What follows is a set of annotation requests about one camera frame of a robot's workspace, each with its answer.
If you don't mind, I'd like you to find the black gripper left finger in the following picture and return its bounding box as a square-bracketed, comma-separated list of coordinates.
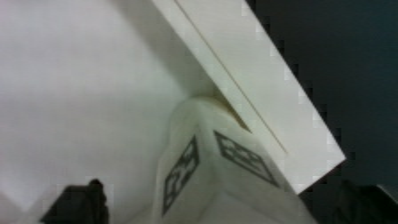
[39, 179, 111, 224]

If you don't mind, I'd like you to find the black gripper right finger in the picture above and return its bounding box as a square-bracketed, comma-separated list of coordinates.
[333, 180, 398, 224]

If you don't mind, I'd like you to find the white table leg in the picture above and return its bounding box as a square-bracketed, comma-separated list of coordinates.
[150, 97, 317, 224]

